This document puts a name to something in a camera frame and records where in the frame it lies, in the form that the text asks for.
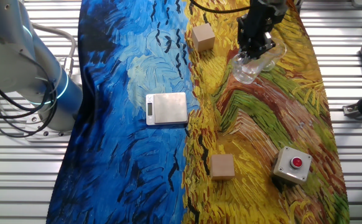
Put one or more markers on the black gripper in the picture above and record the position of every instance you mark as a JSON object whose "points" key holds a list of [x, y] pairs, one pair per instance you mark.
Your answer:
{"points": [[260, 18]]}

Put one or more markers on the clear plastic cup with water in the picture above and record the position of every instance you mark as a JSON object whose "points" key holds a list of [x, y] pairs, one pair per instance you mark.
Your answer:
{"points": [[246, 70]]}

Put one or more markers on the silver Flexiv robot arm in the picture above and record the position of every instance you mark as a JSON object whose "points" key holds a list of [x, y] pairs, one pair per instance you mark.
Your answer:
{"points": [[19, 62]]}

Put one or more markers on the empty clear plastic cup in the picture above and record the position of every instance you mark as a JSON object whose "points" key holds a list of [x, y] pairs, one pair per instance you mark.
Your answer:
{"points": [[279, 53]]}

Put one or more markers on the light wooden cube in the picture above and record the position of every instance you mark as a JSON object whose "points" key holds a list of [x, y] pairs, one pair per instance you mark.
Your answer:
{"points": [[222, 167], [203, 37]]}

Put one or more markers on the silver digital kitchen scale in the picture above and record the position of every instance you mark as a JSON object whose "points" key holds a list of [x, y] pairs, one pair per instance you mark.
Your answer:
{"points": [[168, 109]]}

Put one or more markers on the grey box with red button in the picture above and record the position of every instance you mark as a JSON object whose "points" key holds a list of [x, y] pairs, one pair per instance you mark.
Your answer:
{"points": [[291, 165]]}

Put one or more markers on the Van Gogh painting print cloth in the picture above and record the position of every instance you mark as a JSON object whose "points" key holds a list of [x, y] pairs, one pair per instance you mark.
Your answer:
{"points": [[122, 171]]}

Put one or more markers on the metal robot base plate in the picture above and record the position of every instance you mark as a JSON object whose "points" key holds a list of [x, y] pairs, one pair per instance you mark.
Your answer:
{"points": [[56, 134]]}

